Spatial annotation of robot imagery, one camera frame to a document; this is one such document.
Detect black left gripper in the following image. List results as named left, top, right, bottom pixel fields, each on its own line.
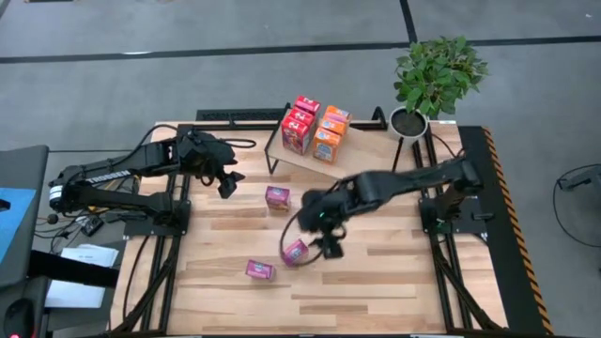
left=180, top=131, right=246, bottom=200

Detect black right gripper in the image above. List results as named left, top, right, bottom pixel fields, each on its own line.
left=298, top=180, right=365, bottom=260

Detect purple Raisin Bran cereal box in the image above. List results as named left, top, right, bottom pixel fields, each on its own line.
left=264, top=185, right=293, bottom=212
left=244, top=258, right=277, bottom=282
left=281, top=238, right=311, bottom=269

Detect red Froot Loops cereal box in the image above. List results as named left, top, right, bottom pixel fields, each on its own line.
left=293, top=95, right=323, bottom=116
left=286, top=107, right=316, bottom=129
left=280, top=116, right=313, bottom=157

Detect orange Mini-Wheats cereal box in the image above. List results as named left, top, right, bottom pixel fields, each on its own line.
left=318, top=115, right=349, bottom=138
left=312, top=127, right=344, bottom=165
left=324, top=104, right=353, bottom=124

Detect black perforated panel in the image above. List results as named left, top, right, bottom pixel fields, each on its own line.
left=194, top=108, right=288, bottom=123

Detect white plant pot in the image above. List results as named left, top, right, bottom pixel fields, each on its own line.
left=388, top=106, right=430, bottom=143

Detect small black device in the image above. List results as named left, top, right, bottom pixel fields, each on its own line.
left=74, top=214, right=106, bottom=238

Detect white papers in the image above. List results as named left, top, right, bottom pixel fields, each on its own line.
left=43, top=243, right=121, bottom=310

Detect black flat bar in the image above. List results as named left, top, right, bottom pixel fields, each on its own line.
left=27, top=249, right=121, bottom=289

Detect green leafy plant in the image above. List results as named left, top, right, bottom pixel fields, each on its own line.
left=393, top=36, right=490, bottom=119

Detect blue panel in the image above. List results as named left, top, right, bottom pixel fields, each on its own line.
left=0, top=187, right=38, bottom=265

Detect black rounded equipment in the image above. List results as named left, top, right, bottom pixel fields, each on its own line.
left=0, top=276, right=53, bottom=338

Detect black right gripper cable loop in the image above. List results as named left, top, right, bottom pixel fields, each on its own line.
left=278, top=206, right=331, bottom=269

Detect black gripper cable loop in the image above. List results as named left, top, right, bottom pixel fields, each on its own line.
left=278, top=206, right=331, bottom=269
left=217, top=136, right=258, bottom=151

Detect black left gripper cable loop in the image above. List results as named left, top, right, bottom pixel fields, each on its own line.
left=217, top=136, right=258, bottom=151

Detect black aluminium table rail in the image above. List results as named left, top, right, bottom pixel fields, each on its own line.
left=176, top=119, right=391, bottom=134

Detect wooden shelf with black frame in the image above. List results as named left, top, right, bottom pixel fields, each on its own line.
left=264, top=101, right=415, bottom=181

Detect black hanging cable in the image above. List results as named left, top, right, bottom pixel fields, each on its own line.
left=122, top=234, right=152, bottom=326

